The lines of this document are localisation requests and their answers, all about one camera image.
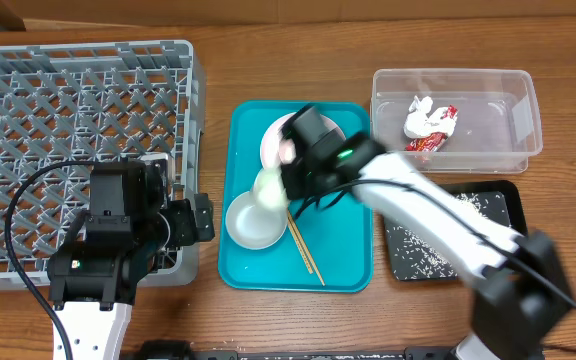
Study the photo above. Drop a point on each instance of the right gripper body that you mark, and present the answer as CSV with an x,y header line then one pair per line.
x,y
294,176

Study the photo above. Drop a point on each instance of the grey dishwasher rack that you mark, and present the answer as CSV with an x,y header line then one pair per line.
x,y
64,105

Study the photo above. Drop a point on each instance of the white paper cup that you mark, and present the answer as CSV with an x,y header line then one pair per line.
x,y
268,190

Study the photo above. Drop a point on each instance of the teal serving tray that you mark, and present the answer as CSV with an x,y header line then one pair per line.
x,y
340,239

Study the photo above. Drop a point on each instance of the wooden chopstick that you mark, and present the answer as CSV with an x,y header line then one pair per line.
x,y
312,261
299,242

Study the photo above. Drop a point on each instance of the red snack wrapper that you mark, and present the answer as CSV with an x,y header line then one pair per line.
x,y
429,144

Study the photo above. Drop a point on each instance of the black tray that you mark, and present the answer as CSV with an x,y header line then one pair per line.
x,y
507,188

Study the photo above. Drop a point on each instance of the pile of white rice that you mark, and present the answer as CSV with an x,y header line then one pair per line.
x,y
412,259

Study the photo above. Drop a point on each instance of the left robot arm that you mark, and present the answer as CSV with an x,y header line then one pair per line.
x,y
110,247

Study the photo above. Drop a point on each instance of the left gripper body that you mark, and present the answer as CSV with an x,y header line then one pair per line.
x,y
180,231

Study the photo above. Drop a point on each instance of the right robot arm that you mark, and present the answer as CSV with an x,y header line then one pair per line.
x,y
519,287

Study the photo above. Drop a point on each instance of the large pink plate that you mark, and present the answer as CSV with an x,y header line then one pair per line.
x,y
270,145

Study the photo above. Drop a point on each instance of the white napkin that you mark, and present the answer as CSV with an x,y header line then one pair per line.
x,y
421,123

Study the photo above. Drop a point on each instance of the clear plastic bin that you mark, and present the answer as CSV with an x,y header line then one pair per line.
x,y
498,125

